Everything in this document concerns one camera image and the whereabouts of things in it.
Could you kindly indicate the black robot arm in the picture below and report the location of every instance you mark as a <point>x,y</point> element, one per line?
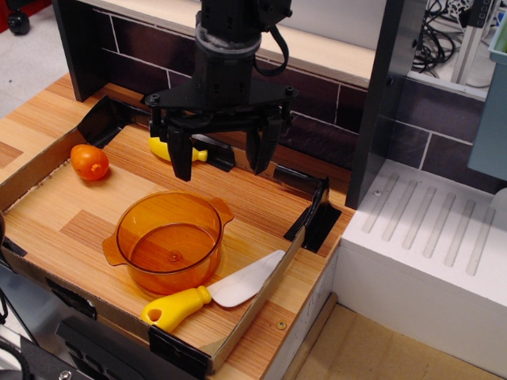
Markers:
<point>264,15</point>

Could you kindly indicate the teal plastic bin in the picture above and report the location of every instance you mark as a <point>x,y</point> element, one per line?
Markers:
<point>488,153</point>

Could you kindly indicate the dark grey left post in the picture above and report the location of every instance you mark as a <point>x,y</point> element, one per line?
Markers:
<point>82,47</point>

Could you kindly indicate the orange toy fruit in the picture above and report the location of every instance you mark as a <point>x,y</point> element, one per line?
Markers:
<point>89,162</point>

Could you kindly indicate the yellow toy banana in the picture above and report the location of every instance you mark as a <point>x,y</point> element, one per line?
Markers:
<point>160,149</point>

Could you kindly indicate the brass screw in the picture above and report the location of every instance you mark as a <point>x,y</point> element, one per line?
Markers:
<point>281,325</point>

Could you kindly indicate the transparent orange plastic pot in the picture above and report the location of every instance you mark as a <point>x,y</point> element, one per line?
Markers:
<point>169,241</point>

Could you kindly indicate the dark grey vertical post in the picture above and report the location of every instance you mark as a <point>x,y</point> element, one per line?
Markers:
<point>394,56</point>

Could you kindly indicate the white spatula yellow handle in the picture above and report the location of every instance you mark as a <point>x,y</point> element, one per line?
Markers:
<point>169,311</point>

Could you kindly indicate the black caster wheel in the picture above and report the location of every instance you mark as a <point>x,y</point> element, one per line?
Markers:
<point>18,20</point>

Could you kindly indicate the white sink drainboard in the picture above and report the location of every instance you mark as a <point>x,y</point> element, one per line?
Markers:
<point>426,257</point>

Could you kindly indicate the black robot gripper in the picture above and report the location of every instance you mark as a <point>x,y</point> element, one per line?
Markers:
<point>223,95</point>

